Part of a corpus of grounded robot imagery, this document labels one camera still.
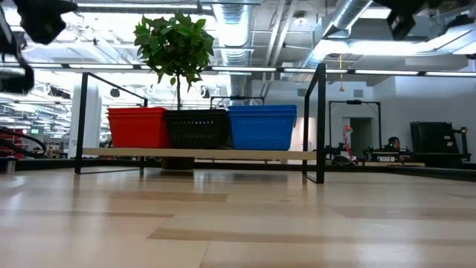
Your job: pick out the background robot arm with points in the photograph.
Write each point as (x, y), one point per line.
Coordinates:
(379, 152)
(340, 154)

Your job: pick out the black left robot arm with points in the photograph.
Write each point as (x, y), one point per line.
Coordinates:
(15, 80)

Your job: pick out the green leafy potted tree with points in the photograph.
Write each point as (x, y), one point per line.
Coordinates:
(175, 41)

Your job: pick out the red background object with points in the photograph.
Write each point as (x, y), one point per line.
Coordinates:
(348, 136)

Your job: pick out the wooden shelf black metal frame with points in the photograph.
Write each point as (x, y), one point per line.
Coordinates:
(204, 153)

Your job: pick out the black aluminium table frame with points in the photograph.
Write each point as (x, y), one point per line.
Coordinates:
(427, 171)

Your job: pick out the black background cabinet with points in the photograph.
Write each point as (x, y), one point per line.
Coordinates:
(431, 141)

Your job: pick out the person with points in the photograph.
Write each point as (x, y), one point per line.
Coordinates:
(394, 142)

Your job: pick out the black background gantry frame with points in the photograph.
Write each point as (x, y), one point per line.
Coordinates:
(353, 102)

